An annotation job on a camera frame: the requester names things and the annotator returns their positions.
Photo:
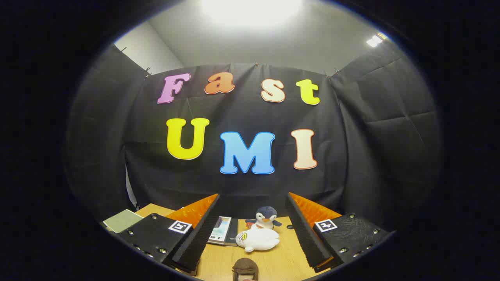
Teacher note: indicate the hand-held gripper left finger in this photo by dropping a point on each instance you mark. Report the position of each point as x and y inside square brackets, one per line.
[199, 238]

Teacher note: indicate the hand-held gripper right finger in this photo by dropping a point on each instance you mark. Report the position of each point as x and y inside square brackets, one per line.
[308, 238]

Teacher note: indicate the brown fuzzy shoe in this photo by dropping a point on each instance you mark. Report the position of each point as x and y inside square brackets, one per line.
[245, 266]

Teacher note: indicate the cream fabric storage box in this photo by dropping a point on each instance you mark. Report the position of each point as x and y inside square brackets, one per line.
[123, 221]

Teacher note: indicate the book with sky cover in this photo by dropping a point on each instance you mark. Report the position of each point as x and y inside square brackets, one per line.
[223, 228]

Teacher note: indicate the grey penguin plush toy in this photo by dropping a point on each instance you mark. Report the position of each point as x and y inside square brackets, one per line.
[266, 214]

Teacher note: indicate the white duck plush toy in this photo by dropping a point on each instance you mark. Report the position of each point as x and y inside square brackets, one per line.
[259, 239]

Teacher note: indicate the black backdrop cloth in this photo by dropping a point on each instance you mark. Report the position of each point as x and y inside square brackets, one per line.
[343, 156]

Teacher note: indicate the small ceiling light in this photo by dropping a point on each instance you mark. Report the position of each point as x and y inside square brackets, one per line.
[374, 40]

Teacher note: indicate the large ceiling light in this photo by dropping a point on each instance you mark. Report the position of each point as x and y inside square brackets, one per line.
[250, 9]

